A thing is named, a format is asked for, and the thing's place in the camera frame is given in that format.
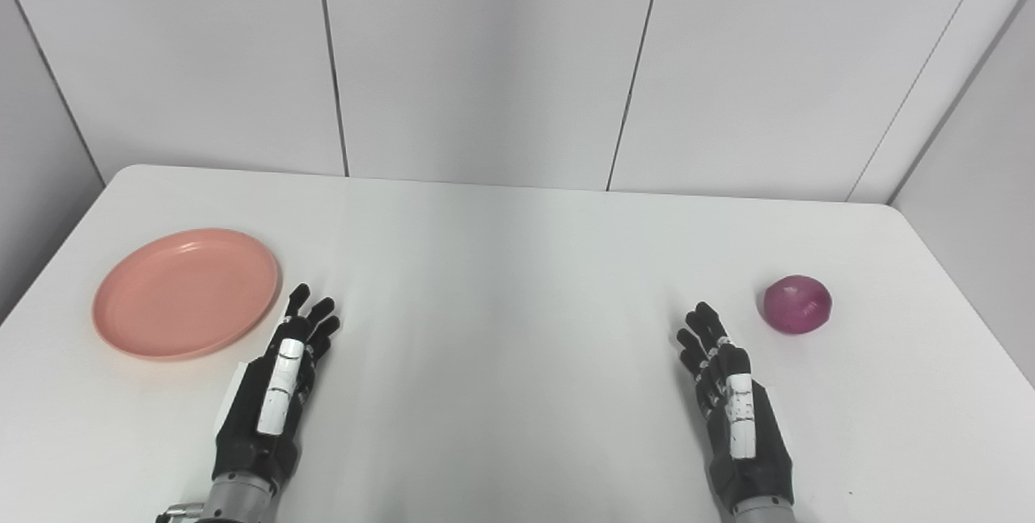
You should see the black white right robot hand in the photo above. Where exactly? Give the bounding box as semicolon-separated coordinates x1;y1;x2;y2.
677;302;796;514

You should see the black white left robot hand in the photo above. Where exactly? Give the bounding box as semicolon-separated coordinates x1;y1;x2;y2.
212;283;341;496

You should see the purple red onion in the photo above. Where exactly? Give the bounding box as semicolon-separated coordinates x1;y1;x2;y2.
763;275;834;335

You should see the pink round plate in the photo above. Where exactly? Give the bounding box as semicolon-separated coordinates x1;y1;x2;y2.
91;228;281;362

